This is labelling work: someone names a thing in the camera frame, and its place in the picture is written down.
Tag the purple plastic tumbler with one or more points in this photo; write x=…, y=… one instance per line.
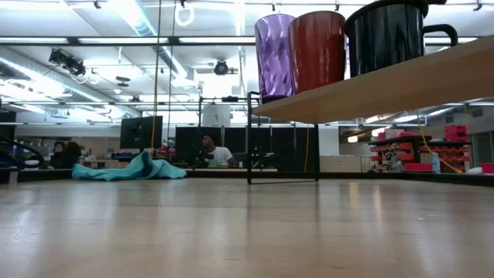
x=274, y=58

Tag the red mug white inside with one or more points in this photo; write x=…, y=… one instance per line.
x=318, y=54

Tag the black enamel mug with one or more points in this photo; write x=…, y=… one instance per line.
x=386, y=42

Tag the wooden shelf black metal legs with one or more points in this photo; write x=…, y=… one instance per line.
x=386, y=90

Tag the person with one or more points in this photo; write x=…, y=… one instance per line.
x=73, y=152
x=58, y=158
x=222, y=156

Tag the white box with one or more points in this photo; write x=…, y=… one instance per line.
x=216, y=116

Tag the beige cabinet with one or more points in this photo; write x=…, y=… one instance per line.
x=341, y=164

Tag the black monitor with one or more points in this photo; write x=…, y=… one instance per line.
x=141, y=133

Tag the blue cloth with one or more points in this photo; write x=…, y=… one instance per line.
x=131, y=170

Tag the storage rack grey orange bins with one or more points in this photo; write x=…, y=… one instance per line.
x=397, y=156

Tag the blue spray bottle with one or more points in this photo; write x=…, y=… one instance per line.
x=436, y=164

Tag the red bin rack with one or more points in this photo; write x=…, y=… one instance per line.
x=455, y=133

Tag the round black ceiling camera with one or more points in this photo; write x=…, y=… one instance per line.
x=221, y=68

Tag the black metal table frame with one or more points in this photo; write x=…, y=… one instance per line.
x=386, y=177

